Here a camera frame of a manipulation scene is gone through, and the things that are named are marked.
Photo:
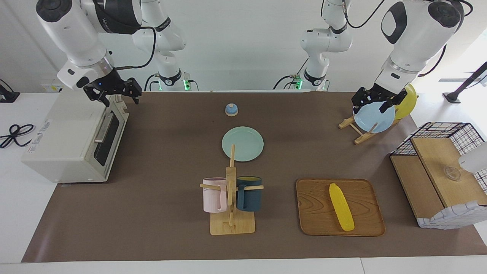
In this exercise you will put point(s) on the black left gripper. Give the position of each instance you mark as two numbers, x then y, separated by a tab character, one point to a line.
374	95

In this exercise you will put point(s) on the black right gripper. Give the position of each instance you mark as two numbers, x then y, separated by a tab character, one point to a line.
114	87

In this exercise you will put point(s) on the oven door with glass window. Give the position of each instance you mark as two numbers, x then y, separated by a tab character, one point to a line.
114	137

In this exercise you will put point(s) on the yellow corn cob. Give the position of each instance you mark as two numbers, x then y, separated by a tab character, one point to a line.
341	207

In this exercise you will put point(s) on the pale green plate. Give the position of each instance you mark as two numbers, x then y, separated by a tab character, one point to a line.
243	144

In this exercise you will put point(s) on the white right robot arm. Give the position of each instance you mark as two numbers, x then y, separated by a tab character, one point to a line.
72	34

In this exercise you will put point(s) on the cream toaster oven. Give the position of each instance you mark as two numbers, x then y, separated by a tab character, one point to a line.
61	137

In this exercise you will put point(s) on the light blue plate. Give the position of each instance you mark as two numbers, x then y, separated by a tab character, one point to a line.
371	120

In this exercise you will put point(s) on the wooden plate rack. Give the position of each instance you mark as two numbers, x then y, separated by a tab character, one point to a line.
361	139

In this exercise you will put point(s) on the yellow plate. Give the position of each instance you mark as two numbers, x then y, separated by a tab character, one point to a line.
407	104

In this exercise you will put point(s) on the light wooden stepped shelf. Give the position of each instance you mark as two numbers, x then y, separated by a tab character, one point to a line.
437	156

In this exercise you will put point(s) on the small clear glass dish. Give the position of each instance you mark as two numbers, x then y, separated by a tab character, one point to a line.
452	174

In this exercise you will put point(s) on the brown table mat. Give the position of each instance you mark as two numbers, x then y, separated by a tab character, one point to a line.
171	198

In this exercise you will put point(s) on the blue call bell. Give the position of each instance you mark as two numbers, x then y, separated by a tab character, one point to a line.
231	110

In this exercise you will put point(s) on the black clamp base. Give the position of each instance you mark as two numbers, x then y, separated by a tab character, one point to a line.
7	97

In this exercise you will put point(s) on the brown wooden tray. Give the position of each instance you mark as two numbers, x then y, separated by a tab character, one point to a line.
315	209

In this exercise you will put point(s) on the white rounded object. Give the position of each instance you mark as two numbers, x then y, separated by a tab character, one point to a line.
475	158

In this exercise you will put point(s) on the pink mug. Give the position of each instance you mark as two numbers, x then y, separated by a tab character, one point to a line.
213	196

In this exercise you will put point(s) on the white checkered cloth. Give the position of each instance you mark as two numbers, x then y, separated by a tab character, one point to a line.
452	217

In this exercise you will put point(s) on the dark blue mug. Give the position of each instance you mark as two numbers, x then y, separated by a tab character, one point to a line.
250	196

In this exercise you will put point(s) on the wooden mug tree rack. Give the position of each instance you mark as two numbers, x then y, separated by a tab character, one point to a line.
232	226

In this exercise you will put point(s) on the white wall box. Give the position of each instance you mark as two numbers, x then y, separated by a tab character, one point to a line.
51	88

